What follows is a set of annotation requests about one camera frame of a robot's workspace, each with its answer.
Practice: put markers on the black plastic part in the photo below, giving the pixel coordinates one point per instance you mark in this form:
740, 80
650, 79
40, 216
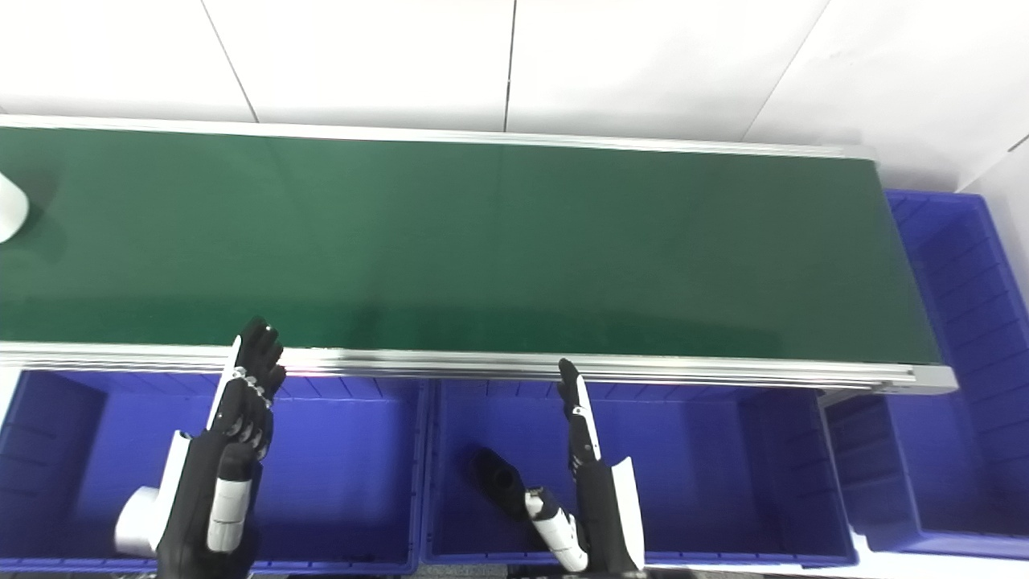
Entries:
498, 481

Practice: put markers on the green conveyor belt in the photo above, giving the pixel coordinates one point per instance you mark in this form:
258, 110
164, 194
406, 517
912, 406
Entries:
482, 241

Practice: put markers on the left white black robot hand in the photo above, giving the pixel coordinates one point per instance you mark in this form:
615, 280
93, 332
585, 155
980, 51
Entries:
201, 482

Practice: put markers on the white rounded plastic part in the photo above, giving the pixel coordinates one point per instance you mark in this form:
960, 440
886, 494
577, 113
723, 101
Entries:
10, 211

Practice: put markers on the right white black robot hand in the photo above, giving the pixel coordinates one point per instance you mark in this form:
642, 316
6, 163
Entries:
599, 507

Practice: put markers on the white cylindrical part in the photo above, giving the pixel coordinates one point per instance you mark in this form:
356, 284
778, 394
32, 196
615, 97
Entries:
137, 523

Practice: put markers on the blue plastic bin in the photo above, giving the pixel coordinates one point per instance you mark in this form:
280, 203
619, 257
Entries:
707, 474
965, 434
346, 474

